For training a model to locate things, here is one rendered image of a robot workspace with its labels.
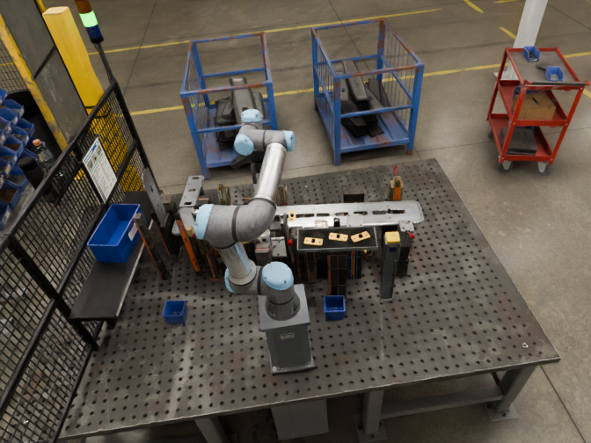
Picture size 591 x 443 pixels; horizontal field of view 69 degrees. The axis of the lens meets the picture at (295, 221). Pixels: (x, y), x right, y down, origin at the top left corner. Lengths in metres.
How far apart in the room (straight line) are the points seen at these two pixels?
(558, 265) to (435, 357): 1.79
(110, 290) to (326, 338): 1.08
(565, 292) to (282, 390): 2.27
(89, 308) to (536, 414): 2.51
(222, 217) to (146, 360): 1.19
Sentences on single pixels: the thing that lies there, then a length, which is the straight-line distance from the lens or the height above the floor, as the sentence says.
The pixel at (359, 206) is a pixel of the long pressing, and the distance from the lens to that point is 2.41.
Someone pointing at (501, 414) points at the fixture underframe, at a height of 0.01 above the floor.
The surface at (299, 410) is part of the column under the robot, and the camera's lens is 2.45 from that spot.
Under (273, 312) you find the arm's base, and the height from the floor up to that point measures 1.12.
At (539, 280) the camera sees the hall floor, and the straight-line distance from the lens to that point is 3.63.
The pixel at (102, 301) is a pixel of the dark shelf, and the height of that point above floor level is 1.03.
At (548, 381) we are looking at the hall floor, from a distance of 3.18.
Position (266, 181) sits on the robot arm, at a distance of 1.43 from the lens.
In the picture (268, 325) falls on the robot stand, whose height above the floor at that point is 1.10.
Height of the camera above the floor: 2.62
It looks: 44 degrees down
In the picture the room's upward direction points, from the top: 6 degrees counter-clockwise
